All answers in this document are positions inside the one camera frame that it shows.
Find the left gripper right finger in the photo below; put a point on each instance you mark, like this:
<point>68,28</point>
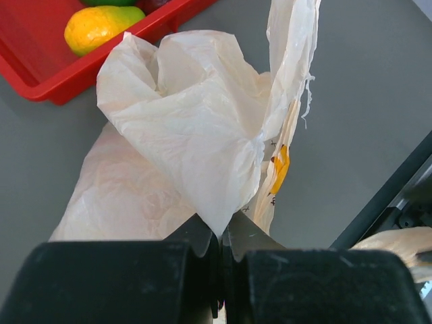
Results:
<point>263,282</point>

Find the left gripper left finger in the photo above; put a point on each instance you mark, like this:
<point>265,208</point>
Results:
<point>119,281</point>

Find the translucent banana print plastic bag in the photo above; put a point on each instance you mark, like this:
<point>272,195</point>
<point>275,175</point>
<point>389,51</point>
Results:
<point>193,129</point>

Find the red plastic tray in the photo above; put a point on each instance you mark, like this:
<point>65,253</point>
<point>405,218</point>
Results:
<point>37,62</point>

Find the yellow green mango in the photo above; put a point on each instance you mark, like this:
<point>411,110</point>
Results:
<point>92,27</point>

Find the green avocado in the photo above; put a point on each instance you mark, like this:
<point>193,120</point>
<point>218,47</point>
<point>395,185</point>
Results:
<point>121,3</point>

